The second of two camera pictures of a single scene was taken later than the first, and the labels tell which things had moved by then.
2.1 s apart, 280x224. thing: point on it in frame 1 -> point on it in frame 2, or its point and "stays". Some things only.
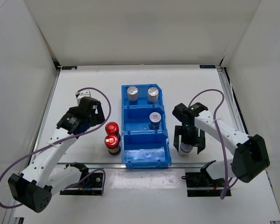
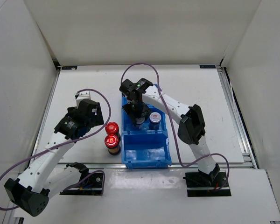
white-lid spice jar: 185,150 -> 139,121
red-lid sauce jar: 112,128 stays
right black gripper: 199,141 -> 128,109
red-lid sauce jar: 111,143 stays
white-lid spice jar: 155,118 stays
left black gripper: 98,118 stays
